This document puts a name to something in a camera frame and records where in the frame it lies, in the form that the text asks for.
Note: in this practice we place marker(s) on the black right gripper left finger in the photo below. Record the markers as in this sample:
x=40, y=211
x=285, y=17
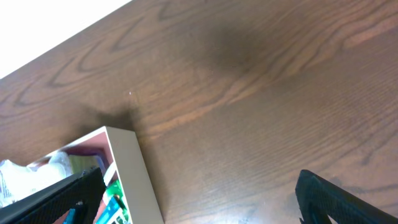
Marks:
x=81, y=193

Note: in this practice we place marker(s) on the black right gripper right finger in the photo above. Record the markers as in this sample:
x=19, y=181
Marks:
x=320, y=202

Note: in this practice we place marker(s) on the green Dettol soap box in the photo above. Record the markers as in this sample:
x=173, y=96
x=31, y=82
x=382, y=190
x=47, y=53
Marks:
x=114, y=189

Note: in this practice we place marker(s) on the green white toothpaste tube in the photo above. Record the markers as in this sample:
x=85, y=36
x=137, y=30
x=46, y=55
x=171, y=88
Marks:
x=113, y=213

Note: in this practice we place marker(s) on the blue disposable razor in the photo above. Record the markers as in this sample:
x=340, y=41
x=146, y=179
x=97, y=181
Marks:
x=70, y=218

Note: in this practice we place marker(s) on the white patterned lotion tube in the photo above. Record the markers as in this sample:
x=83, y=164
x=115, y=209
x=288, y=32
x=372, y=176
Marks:
x=18, y=182

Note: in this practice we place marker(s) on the clear pump bottle blue liquid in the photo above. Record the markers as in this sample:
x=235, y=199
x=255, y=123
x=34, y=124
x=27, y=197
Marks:
x=84, y=157

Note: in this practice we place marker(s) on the white box pink interior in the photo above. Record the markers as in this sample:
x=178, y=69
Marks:
x=121, y=150

